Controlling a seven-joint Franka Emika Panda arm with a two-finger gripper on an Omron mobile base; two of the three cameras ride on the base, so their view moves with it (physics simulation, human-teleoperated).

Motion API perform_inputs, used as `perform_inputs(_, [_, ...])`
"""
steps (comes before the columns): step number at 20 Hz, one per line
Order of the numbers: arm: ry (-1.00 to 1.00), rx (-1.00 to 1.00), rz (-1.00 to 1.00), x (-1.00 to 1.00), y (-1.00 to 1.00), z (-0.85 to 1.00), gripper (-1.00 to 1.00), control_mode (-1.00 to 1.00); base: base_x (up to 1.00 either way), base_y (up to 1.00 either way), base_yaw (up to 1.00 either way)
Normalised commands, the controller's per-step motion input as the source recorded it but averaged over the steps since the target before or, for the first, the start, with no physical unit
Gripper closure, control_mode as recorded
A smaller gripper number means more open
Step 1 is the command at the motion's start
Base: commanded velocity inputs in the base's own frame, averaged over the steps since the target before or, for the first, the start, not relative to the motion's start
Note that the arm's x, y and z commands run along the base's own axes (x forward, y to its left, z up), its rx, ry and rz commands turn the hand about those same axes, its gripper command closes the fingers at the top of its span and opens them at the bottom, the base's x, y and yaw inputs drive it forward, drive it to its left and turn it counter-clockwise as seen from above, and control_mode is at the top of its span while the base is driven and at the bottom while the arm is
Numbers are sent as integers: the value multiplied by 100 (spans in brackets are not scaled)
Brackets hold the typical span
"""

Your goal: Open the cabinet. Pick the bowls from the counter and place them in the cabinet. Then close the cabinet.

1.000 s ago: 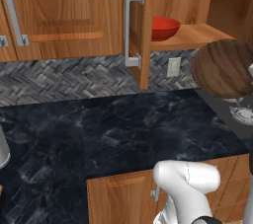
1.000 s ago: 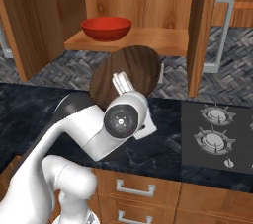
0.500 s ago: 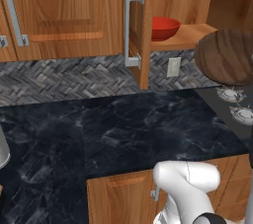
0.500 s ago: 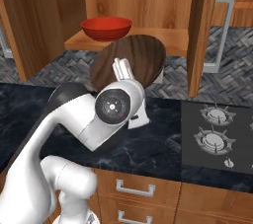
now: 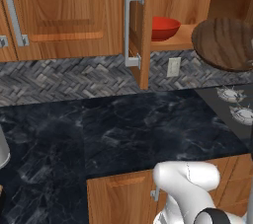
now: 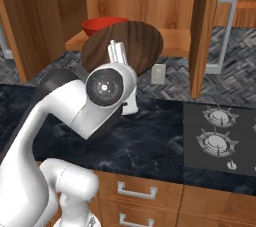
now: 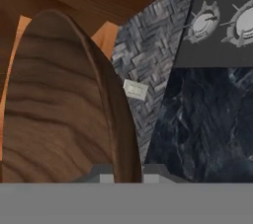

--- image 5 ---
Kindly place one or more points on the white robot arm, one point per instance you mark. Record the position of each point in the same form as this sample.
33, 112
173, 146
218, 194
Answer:
191, 182

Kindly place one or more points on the wooden base cabinet door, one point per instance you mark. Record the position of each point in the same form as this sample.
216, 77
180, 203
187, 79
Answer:
118, 198

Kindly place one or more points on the closed wooden cabinet door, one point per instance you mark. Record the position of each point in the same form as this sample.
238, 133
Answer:
72, 11

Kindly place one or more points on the wooden base cabinet panel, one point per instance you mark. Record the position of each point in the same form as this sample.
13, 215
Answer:
235, 182

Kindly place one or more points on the red bowl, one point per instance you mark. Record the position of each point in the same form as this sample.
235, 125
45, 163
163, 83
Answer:
163, 28

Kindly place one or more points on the black hob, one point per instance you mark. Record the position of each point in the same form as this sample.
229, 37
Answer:
230, 109

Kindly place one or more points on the dark wooden bowl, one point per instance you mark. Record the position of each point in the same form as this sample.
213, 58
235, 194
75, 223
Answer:
224, 43

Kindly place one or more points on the white rounded appliance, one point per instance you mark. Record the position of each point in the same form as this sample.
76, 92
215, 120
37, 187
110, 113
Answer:
3, 149

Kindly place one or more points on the white wall outlet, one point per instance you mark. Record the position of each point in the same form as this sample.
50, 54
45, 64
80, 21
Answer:
173, 67

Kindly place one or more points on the wooden wall cabinet shelf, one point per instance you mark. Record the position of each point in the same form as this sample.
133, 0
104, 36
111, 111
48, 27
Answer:
179, 42

